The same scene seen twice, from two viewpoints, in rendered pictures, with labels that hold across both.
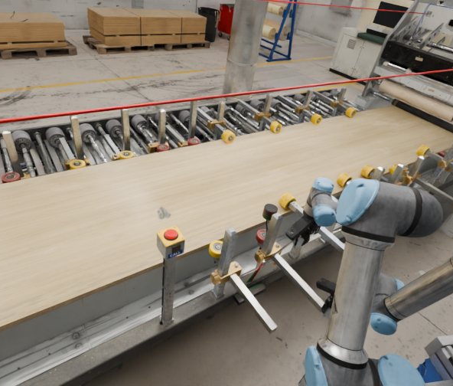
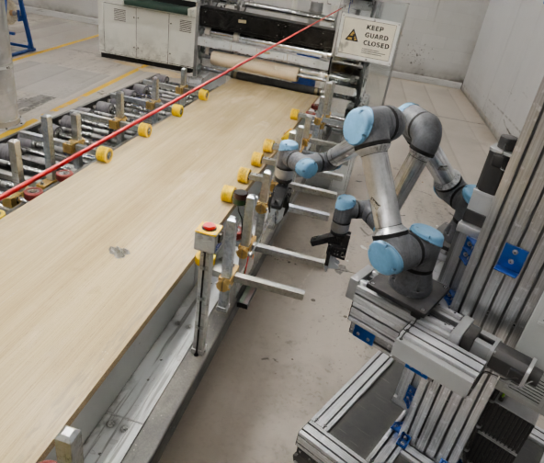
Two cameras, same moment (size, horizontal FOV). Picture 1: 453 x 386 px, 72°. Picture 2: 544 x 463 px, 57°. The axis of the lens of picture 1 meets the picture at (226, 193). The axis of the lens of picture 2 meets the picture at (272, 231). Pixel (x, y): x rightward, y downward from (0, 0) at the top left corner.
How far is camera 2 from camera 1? 96 cm
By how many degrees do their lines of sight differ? 33
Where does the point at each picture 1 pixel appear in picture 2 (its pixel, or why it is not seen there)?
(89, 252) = (83, 316)
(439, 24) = not seen: outside the picture
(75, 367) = (153, 431)
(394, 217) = (387, 124)
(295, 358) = (291, 366)
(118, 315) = (136, 382)
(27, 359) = not seen: outside the picture
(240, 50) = not seen: outside the picture
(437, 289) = (410, 177)
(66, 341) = (106, 434)
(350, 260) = (373, 164)
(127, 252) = (124, 299)
